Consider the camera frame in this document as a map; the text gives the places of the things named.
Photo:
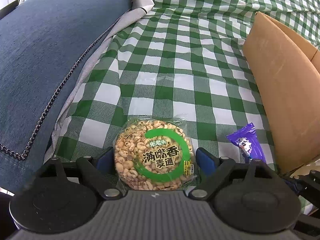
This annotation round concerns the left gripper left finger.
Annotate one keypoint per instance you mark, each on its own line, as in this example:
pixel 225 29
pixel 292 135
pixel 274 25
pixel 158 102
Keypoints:
pixel 62 196

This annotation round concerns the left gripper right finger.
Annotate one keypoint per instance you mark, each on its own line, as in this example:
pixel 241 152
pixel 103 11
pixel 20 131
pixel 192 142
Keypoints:
pixel 235 198

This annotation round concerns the round puffed grain cake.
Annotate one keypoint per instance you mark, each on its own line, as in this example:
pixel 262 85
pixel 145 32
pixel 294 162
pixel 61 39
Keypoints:
pixel 155 155

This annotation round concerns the purple candy wrapper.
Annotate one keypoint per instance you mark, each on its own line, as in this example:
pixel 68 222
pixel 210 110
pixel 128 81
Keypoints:
pixel 247 141

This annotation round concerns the open cardboard box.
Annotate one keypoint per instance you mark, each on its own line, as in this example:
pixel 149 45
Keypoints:
pixel 285 67

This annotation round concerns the green white checkered cloth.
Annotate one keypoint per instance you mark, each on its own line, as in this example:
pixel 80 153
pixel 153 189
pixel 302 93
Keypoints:
pixel 183 58

